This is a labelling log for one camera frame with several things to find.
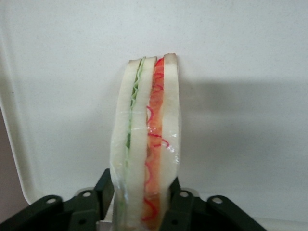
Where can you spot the triangle sandwich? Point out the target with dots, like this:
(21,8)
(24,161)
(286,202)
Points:
(137,144)

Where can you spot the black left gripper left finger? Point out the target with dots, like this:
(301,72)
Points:
(48,214)

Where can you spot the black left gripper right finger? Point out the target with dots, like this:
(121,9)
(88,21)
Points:
(204,216)

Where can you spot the cream plastic serving tray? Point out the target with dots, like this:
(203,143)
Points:
(228,72)

